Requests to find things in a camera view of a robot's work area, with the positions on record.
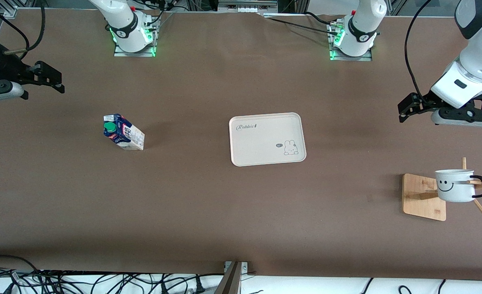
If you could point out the cream rabbit print tray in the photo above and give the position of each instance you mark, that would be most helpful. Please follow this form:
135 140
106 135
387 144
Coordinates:
265 143

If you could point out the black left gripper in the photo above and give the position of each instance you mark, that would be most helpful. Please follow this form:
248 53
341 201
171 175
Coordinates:
425 101

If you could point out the grey power strip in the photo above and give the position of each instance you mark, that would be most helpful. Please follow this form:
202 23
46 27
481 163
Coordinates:
247 6

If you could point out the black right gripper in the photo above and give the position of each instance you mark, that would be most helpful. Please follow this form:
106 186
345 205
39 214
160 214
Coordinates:
7 68

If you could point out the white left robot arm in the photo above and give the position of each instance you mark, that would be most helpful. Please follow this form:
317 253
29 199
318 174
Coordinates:
477 61

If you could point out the wooden mug stand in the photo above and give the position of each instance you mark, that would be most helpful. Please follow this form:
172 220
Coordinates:
418 204

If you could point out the paper table cover sheet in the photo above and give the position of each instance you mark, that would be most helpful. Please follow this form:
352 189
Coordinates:
240 224

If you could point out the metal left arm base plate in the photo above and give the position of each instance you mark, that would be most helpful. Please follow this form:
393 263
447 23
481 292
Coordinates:
351 58

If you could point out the blue milk carton green cap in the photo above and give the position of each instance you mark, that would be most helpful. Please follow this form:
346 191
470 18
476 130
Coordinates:
122 134

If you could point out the white smiley face mug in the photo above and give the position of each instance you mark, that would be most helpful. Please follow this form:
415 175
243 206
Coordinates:
453 192

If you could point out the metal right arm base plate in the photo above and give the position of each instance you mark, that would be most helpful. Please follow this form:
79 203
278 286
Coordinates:
134 54

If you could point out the grey metal post bracket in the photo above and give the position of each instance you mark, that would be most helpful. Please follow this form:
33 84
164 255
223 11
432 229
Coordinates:
232 281

